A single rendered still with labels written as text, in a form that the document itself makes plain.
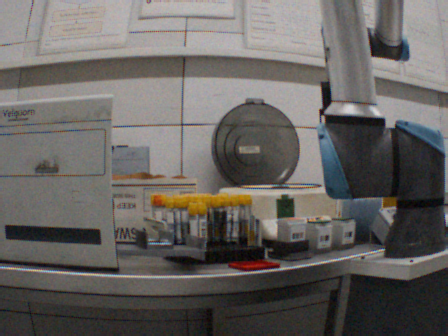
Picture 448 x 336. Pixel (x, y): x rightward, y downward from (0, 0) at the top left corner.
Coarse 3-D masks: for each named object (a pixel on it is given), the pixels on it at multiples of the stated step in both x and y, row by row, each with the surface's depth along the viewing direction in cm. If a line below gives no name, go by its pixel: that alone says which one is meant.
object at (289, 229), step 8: (280, 224) 154; (288, 224) 151; (296, 224) 151; (304, 224) 152; (280, 232) 154; (288, 232) 151; (296, 232) 152; (304, 232) 152; (280, 240) 154; (288, 240) 151; (296, 240) 152
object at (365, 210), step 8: (344, 200) 168; (360, 200) 166; (368, 200) 167; (376, 200) 168; (344, 208) 168; (352, 208) 165; (360, 208) 166; (368, 208) 167; (376, 208) 168; (344, 216) 167; (352, 216) 165; (360, 216) 166; (368, 216) 167; (360, 224) 166; (368, 224) 167; (360, 232) 167; (368, 232) 168; (360, 240) 165; (368, 240) 166
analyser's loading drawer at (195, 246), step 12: (144, 240) 135; (156, 240) 141; (168, 240) 138; (192, 240) 142; (204, 240) 139; (120, 252) 132; (132, 252) 133; (144, 252) 134; (156, 252) 135; (168, 252) 136; (180, 252) 137; (192, 252) 138; (204, 252) 139
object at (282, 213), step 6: (282, 198) 156; (288, 198) 156; (276, 204) 155; (282, 204) 156; (288, 204) 156; (294, 204) 157; (276, 210) 155; (282, 210) 156; (288, 210) 156; (282, 216) 155; (288, 216) 156; (294, 216) 157
